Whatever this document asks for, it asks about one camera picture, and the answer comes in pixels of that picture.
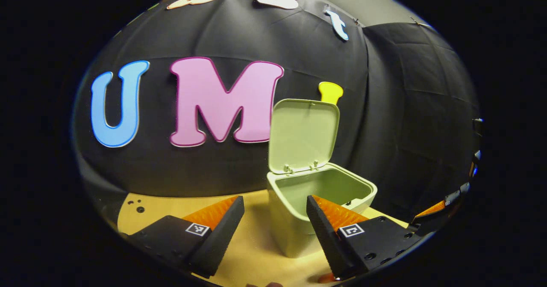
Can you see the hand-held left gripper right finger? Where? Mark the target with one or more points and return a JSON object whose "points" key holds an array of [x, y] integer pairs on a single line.
{"points": [[329, 244]]}

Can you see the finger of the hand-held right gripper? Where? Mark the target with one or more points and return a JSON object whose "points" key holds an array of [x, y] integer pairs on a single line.
{"points": [[431, 218]]}

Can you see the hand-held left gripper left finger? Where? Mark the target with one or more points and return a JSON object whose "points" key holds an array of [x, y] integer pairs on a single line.
{"points": [[222, 240]]}

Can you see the pale green desktop garbage bin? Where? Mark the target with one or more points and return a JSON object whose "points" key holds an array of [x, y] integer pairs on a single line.
{"points": [[299, 137]]}

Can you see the light wooden desktop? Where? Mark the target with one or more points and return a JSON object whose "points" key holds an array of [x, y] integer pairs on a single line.
{"points": [[256, 244]]}

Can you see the black backdrop cloth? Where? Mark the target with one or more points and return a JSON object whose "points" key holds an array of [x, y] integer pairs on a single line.
{"points": [[213, 30]]}

